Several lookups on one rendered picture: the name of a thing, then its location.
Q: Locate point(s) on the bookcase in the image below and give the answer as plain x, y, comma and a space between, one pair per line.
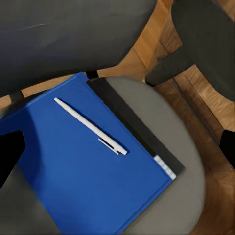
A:
145, 45

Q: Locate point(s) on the pen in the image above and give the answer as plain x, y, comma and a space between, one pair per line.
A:
115, 145

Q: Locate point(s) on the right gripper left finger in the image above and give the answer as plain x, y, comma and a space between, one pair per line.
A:
12, 146

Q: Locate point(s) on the swivel chair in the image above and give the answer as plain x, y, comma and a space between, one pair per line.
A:
41, 40

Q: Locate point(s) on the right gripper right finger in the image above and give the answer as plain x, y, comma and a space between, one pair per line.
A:
227, 146

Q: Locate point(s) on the folder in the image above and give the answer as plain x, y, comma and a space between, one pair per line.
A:
84, 185

